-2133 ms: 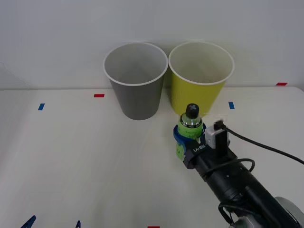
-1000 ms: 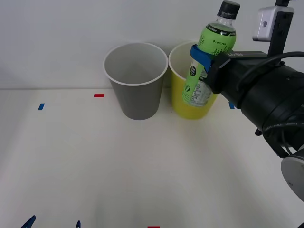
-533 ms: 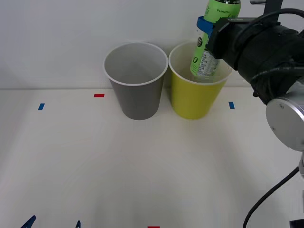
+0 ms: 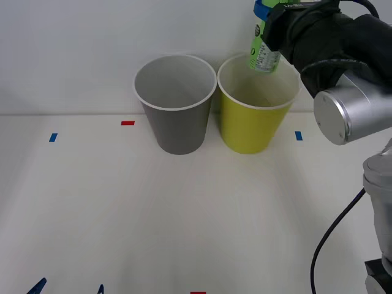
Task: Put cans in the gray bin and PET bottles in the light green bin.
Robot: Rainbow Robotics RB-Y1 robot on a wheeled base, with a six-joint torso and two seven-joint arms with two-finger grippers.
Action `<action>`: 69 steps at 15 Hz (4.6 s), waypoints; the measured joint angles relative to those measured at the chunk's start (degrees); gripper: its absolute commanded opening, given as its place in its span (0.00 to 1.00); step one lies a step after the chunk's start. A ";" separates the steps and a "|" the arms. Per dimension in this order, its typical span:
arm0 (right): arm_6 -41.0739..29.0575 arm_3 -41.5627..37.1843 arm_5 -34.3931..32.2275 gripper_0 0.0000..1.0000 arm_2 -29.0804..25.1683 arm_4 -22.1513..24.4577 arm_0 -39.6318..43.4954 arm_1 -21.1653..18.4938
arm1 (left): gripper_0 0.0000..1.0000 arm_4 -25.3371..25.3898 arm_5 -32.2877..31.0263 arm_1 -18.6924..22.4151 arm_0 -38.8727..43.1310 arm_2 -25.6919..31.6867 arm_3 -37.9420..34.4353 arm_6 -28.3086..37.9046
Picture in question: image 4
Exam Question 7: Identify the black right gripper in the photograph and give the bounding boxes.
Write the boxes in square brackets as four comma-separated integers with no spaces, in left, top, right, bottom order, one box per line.
[253,0,319,64]

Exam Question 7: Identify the grey plastic waste bin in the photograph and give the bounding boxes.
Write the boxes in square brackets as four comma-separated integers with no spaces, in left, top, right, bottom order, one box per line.
[133,54,218,156]

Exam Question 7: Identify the green drink can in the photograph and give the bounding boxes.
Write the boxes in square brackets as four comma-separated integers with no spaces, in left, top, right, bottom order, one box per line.
[247,0,281,74]

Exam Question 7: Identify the yellow-green plastic waste bin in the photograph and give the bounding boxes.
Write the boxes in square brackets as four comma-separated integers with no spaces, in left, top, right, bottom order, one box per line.
[216,53,302,155]

